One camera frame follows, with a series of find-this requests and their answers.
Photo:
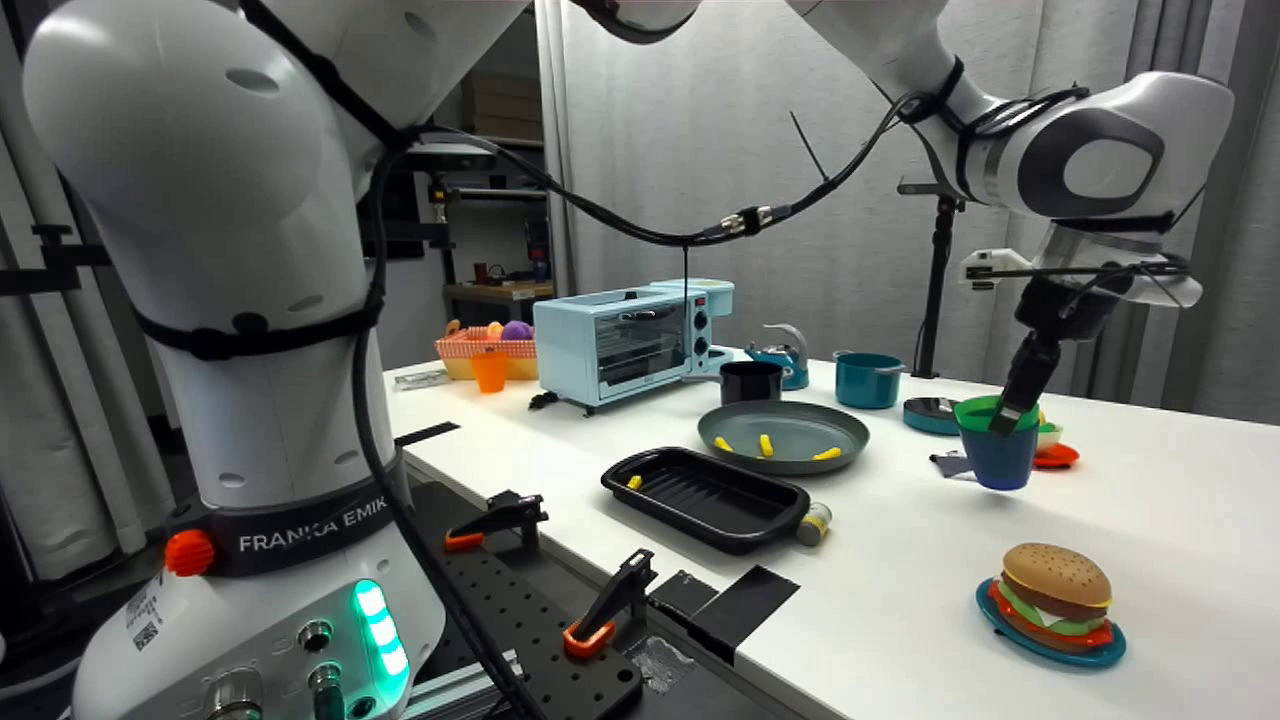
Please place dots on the blue cup with green rim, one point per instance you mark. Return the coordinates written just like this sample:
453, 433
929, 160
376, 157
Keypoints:
999, 459

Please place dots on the dark storage shelf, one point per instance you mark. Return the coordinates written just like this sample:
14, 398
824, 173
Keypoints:
503, 194

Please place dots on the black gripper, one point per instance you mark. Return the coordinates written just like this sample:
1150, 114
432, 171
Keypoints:
1074, 305

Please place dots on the small orange plate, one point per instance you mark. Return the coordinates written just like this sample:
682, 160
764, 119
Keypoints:
1059, 459

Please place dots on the teal pot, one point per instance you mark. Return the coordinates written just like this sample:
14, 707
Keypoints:
869, 380

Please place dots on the gray plate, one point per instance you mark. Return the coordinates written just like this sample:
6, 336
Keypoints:
794, 429

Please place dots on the blue toy kettle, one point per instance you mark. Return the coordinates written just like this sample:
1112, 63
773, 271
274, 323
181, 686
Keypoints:
786, 361

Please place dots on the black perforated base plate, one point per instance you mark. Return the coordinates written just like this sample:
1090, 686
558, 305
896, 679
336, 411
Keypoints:
532, 614

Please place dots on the black mount bar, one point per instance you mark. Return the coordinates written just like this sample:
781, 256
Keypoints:
47, 254

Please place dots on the small black gray clip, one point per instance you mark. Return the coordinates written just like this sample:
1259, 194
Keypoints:
950, 465

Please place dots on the small teal plate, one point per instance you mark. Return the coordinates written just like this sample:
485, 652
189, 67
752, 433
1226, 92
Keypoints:
1054, 652

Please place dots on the black pot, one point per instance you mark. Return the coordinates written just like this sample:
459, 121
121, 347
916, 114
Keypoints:
749, 385

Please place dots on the toy hamburger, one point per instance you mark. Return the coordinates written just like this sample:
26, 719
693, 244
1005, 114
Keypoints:
1059, 592

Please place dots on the purple toy fruit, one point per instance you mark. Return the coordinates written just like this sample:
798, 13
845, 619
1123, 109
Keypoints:
516, 331

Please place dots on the small orange cup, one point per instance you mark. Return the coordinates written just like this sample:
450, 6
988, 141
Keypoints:
495, 371

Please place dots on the orange basket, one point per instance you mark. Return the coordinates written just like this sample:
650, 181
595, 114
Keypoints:
459, 348

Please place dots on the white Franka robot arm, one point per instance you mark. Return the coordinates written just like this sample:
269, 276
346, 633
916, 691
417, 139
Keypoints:
224, 267

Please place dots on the light blue toy toaster oven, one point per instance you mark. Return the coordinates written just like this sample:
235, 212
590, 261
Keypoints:
624, 340

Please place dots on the small teal frying pan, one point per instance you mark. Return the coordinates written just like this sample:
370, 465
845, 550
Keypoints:
929, 418

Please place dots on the small pale yellow toy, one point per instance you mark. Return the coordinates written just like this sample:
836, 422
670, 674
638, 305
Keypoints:
813, 527

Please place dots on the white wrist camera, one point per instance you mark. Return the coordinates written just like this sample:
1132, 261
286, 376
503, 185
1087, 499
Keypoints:
1161, 286

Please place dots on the black stand with flat top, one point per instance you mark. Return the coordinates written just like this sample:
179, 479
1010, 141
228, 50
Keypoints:
939, 295

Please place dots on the yellow toy chip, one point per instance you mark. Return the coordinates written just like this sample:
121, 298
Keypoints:
632, 480
764, 447
831, 454
723, 447

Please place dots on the black ridged grill tray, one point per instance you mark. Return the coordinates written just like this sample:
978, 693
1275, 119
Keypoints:
707, 503

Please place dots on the black flat bracket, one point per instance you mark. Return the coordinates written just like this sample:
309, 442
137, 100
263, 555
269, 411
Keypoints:
733, 606

